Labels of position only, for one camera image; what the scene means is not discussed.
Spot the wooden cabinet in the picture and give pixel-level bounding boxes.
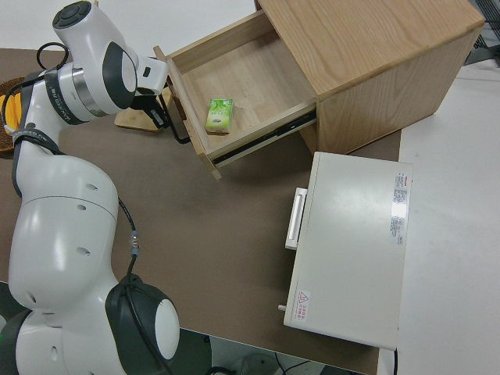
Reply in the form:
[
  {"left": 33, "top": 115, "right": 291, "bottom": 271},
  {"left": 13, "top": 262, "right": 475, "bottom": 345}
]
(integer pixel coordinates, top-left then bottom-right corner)
[{"left": 255, "top": 0, "right": 485, "bottom": 156}]

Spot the wooden mug tree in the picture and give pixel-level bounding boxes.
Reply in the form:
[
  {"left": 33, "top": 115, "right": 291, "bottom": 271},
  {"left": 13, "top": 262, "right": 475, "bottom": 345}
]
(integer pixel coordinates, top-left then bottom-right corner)
[{"left": 113, "top": 86, "right": 173, "bottom": 135}]

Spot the round wicker basket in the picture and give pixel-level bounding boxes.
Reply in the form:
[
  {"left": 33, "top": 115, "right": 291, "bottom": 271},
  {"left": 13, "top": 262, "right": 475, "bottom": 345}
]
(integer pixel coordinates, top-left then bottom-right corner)
[{"left": 0, "top": 77, "right": 29, "bottom": 155}]

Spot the brown table mat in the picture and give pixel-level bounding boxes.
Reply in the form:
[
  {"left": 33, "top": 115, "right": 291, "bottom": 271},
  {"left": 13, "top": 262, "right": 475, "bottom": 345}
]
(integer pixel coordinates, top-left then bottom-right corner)
[{"left": 0, "top": 47, "right": 404, "bottom": 375}]

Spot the green tissue pack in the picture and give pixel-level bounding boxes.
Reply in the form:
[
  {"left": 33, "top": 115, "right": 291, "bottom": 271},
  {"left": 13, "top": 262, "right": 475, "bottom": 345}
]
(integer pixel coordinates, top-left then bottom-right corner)
[{"left": 204, "top": 98, "right": 235, "bottom": 136}]

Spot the wooden drawer with black handle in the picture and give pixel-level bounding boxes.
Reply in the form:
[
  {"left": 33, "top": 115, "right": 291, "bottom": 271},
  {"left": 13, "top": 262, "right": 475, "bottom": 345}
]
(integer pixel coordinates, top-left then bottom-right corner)
[{"left": 153, "top": 9, "right": 318, "bottom": 181}]

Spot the cream toaster oven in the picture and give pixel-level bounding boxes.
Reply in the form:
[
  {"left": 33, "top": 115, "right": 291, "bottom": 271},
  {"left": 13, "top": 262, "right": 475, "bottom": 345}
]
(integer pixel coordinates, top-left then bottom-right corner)
[{"left": 277, "top": 151, "right": 415, "bottom": 350}]

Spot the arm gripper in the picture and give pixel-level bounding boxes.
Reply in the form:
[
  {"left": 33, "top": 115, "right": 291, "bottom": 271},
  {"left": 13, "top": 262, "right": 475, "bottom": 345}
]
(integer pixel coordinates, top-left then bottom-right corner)
[{"left": 134, "top": 56, "right": 170, "bottom": 130}]

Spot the yellow corn cob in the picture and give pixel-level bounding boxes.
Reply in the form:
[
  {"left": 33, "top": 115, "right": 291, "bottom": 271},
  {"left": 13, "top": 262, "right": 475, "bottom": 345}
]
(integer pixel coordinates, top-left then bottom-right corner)
[{"left": 0, "top": 90, "right": 23, "bottom": 132}]

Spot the black mesh chair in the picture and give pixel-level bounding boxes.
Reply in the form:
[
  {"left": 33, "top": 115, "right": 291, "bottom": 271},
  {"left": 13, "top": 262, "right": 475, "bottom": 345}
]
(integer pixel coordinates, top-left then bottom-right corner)
[{"left": 470, "top": 26, "right": 500, "bottom": 68}]

